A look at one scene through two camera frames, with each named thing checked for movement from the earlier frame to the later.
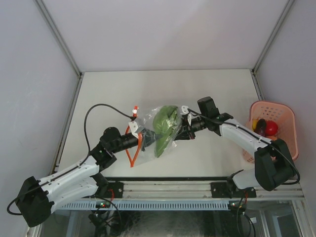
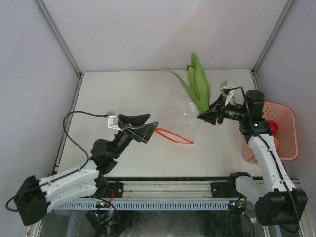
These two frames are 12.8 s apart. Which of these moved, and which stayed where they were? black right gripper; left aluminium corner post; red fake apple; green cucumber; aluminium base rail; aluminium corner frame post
Moved: green cucumber; black right gripper
Stayed: aluminium base rail; left aluminium corner post; red fake apple; aluminium corner frame post
